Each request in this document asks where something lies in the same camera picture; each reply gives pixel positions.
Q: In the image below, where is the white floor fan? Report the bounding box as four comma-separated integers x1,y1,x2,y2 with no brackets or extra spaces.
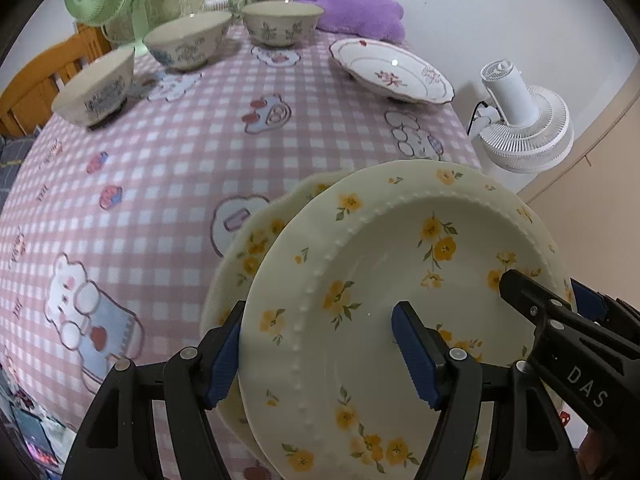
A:
467,59,575,175

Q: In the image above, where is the purple plush cushion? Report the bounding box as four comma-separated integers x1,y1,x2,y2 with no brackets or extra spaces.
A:
292,0,406,43

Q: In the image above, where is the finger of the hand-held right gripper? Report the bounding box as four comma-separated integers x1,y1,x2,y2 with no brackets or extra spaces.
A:
498,269,640,443
571,279,640,348

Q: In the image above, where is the cream bowl dark leaf print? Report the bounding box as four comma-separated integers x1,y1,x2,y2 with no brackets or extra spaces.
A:
241,1,325,48

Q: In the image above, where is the yellow floral beaded plate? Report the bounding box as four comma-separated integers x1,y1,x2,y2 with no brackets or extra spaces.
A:
237,160,568,480

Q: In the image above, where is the cream bowl blue floral print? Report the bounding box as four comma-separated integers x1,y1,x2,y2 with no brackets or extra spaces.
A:
143,10,232,72

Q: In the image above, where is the grey plaid bedding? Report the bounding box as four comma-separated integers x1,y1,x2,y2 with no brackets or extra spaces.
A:
0,135,37,206

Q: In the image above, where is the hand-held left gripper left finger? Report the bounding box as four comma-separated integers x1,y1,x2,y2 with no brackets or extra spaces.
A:
62,302,246,480

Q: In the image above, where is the wooden chair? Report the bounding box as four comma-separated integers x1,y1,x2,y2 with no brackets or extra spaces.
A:
0,22,113,138

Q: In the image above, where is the yellow floral scalloped plate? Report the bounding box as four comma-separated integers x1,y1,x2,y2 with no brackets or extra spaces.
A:
200,169,577,466

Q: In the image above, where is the red floral scalloped plate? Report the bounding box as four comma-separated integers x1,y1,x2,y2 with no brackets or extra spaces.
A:
328,37,455,107

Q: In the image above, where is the pink checked printed tablecloth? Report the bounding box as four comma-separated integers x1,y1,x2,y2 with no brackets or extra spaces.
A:
0,25,483,480

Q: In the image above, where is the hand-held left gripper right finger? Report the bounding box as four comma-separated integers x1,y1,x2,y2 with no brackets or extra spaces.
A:
391,301,581,480

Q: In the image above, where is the cream bowl blue band print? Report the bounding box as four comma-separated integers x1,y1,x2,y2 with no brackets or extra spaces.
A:
51,47,136,128

